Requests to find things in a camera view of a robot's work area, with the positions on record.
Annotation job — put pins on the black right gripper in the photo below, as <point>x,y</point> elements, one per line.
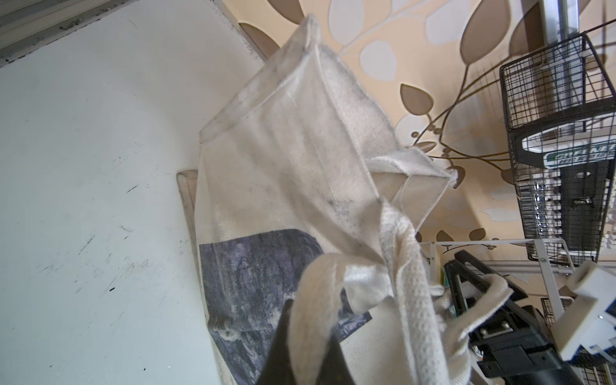
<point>514,342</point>

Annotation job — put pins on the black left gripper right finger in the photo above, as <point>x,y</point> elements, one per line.
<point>334,370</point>

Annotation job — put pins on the black white tool set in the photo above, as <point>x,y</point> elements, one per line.
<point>564,183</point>

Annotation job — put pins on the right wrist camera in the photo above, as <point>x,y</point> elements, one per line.
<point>589,322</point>

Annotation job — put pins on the black wire basket back wall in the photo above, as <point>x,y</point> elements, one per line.
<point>559,112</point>

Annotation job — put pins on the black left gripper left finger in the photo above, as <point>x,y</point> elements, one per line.
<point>277,369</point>

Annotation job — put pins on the cream Monet print tote bag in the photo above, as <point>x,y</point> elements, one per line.
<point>305,193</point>

